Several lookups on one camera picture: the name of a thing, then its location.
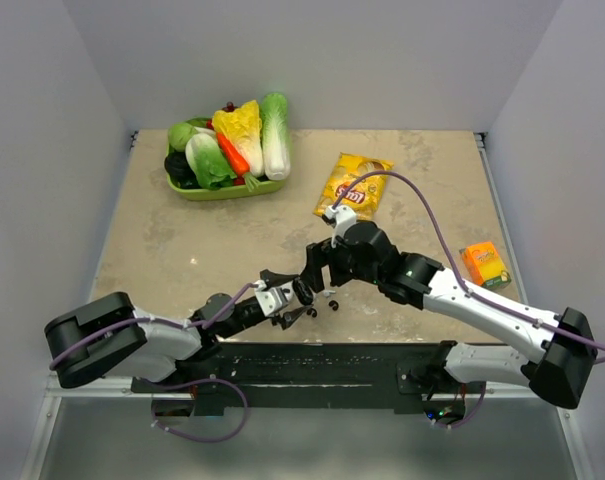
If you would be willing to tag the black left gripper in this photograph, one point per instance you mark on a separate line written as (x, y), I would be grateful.
(287, 317)

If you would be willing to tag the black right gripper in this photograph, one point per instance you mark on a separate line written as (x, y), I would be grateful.
(317, 256)

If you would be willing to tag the black earbud charging case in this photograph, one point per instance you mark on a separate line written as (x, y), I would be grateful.
(303, 292)

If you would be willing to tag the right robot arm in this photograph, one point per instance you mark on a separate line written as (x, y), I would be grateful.
(551, 354)

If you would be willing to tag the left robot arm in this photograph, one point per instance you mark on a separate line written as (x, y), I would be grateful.
(112, 337)

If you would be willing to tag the yellow chips bag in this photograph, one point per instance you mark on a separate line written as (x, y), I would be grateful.
(365, 197)

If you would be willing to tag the green vegetable basket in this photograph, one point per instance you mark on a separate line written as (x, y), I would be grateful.
(231, 192)

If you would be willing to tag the orange toy carrot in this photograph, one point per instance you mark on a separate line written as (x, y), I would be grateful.
(237, 162)

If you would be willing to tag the green leafy bok choy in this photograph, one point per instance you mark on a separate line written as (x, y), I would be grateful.
(208, 163)

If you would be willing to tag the orange juice carton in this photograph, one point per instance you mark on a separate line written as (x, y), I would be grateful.
(485, 266)

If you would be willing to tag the yellow white cabbage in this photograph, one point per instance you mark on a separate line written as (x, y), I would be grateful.
(242, 127)

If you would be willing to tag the green white napa cabbage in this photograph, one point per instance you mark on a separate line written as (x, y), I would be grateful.
(275, 136)

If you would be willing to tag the black toy vegetable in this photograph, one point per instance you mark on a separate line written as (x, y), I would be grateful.
(179, 171)

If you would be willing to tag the round green cabbage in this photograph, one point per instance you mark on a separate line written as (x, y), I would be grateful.
(179, 135)

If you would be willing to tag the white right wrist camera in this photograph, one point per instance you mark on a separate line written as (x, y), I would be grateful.
(340, 218)

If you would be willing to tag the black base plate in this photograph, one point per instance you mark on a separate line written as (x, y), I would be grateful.
(402, 377)

